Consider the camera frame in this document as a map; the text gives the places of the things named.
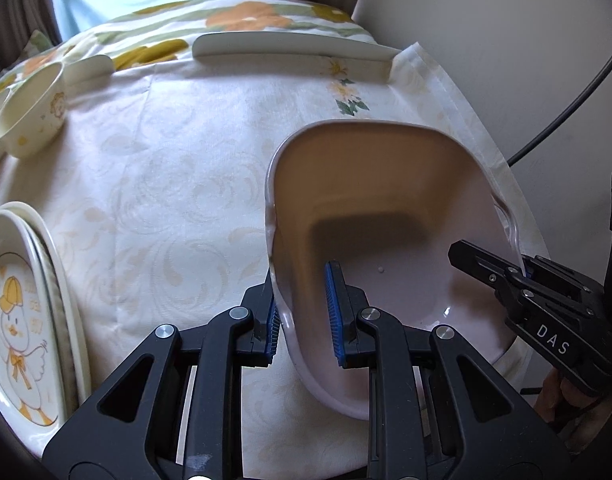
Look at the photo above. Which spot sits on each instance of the pink square plastic basin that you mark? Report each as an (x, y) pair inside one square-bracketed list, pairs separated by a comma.
[(385, 185)]

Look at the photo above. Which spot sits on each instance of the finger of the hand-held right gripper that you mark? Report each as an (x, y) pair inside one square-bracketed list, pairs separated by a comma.
[(565, 290), (480, 265)]

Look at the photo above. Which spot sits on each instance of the person's right hand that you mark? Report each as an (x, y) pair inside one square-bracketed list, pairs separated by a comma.
[(553, 397)]

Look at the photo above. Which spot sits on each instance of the plain white plate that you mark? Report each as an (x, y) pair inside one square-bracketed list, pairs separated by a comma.
[(78, 330)]

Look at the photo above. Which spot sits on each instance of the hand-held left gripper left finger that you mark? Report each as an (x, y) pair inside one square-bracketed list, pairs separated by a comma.
[(272, 330)]

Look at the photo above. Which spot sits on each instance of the white patterned tablecloth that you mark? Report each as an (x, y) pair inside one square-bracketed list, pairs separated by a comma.
[(186, 210)]

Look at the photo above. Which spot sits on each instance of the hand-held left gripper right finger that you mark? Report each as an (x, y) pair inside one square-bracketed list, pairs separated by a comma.
[(335, 310)]

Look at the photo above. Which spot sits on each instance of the floral striped blanket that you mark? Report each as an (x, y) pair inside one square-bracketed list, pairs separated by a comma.
[(266, 15)]

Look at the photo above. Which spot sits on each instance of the green striped pillow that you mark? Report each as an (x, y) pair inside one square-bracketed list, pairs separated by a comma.
[(35, 42)]

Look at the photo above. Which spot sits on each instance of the duck print plate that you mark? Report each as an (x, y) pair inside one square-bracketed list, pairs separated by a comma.
[(21, 320)]

